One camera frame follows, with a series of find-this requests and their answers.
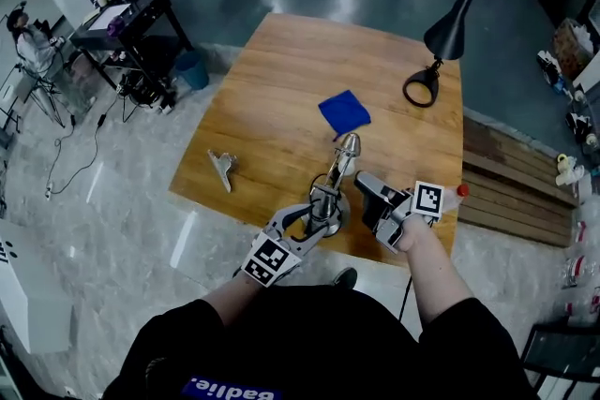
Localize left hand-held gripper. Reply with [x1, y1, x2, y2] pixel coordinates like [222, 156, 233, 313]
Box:
[241, 202, 332, 289]

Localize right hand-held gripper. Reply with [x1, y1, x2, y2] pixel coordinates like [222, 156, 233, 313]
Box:
[353, 171, 445, 255]

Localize person's right forearm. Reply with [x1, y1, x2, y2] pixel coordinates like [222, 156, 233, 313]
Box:
[397, 214, 475, 328]

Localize person's left forearm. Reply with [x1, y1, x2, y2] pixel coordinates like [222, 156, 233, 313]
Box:
[202, 268, 264, 328]

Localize black cone shade lamp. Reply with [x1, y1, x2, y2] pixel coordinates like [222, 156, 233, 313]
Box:
[402, 0, 483, 110]

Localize person's black shoe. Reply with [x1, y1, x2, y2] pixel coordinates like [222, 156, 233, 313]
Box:
[331, 267, 359, 292]

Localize clear bottle with red cap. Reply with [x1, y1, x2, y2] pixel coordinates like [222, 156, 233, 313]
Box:
[442, 183, 471, 215]

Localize blue cloth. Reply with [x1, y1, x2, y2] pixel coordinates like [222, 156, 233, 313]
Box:
[317, 89, 373, 142]

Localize metal clip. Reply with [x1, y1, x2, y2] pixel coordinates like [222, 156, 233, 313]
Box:
[206, 149, 239, 195]

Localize person in dark shirt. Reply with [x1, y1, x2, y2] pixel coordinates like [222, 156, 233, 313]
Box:
[99, 284, 541, 400]

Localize wooden slatted bench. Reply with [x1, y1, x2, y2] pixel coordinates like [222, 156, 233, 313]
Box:
[456, 115, 581, 249]

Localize blue waste bin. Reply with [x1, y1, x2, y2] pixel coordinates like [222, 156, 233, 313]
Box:
[174, 50, 211, 92]

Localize white cups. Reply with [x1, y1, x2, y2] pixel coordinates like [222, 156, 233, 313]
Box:
[554, 153, 587, 188]

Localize row of clear plastic bottles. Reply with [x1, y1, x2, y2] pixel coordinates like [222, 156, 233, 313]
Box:
[561, 218, 600, 325]

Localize patterned storage bag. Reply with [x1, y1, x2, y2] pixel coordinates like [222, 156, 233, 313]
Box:
[551, 17, 595, 80]

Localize black metal cart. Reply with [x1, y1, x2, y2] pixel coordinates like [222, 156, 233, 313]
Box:
[68, 0, 194, 110]

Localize white box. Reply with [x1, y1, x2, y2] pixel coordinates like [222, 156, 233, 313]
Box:
[0, 218, 75, 356]

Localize white paper sheet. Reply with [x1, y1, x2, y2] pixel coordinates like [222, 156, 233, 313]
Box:
[87, 3, 133, 32]

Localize black floor cable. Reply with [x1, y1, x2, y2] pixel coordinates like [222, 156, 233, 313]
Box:
[43, 96, 119, 201]

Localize black frame stand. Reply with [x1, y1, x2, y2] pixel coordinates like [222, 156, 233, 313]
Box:
[518, 321, 600, 400]

